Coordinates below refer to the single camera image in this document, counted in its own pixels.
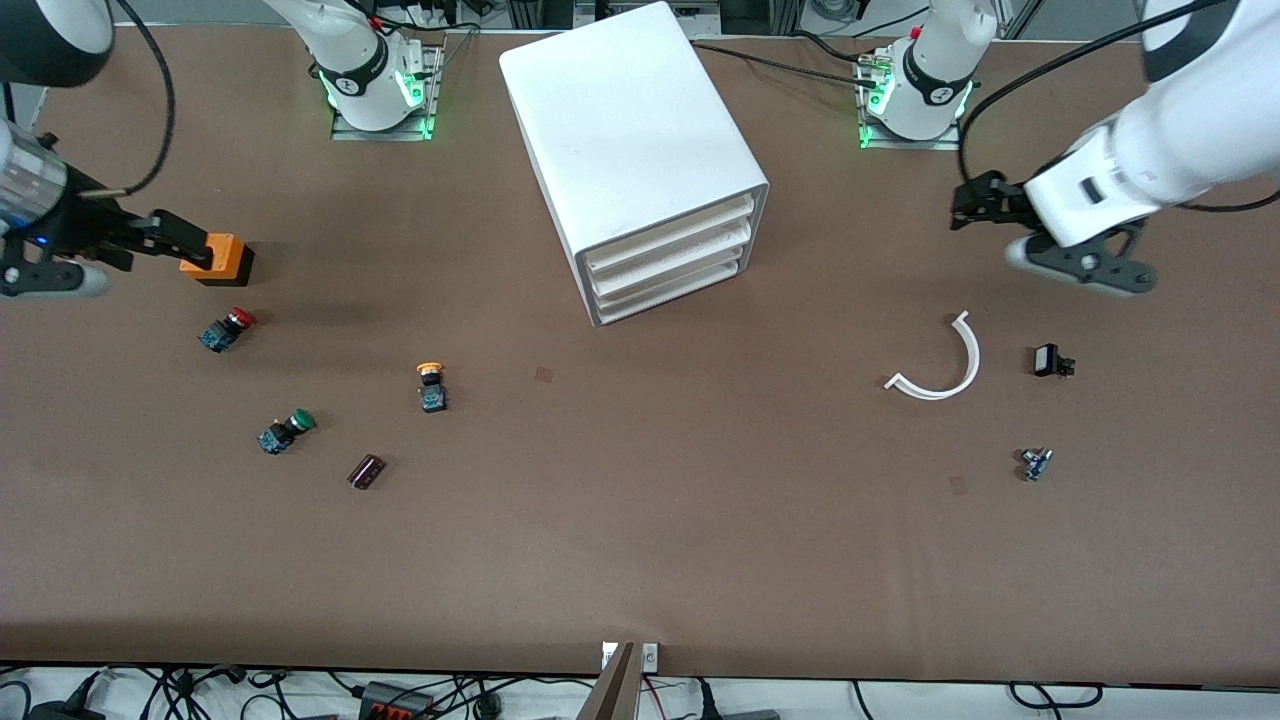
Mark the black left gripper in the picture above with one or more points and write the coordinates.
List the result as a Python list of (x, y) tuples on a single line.
[(1003, 203)]

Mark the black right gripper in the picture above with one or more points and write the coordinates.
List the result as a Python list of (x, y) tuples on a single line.
[(82, 221)]

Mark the yellow push button switch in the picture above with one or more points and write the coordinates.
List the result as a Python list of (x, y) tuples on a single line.
[(432, 398)]

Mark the white plastic drawer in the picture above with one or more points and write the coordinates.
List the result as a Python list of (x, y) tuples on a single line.
[(670, 259), (670, 233), (670, 285)]

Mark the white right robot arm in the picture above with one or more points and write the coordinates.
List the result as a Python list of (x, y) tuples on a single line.
[(365, 75)]

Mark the white drawer cabinet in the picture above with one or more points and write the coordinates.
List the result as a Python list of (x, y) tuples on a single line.
[(620, 120)]

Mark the white curved plastic piece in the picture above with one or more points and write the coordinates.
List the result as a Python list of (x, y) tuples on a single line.
[(975, 355)]

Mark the small blue potentiometer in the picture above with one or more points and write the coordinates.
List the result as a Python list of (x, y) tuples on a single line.
[(1036, 465)]

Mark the dark red cylindrical capacitor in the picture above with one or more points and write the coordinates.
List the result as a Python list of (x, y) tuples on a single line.
[(366, 472)]

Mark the brown stand pole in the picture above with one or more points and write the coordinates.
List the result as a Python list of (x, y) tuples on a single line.
[(615, 695)]

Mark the orange button enclosure box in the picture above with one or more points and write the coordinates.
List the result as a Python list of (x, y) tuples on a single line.
[(228, 258)]

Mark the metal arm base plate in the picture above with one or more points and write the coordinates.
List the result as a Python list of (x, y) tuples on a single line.
[(436, 80), (915, 145)]

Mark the red push button switch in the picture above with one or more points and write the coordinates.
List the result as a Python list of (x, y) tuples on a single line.
[(222, 330)]

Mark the black rocker switch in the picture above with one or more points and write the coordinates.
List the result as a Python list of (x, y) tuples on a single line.
[(1047, 360)]

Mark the green push button switch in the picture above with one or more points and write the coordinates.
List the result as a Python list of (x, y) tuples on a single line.
[(275, 438)]

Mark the small white bracket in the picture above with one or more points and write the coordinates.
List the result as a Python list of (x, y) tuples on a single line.
[(650, 657), (608, 655)]

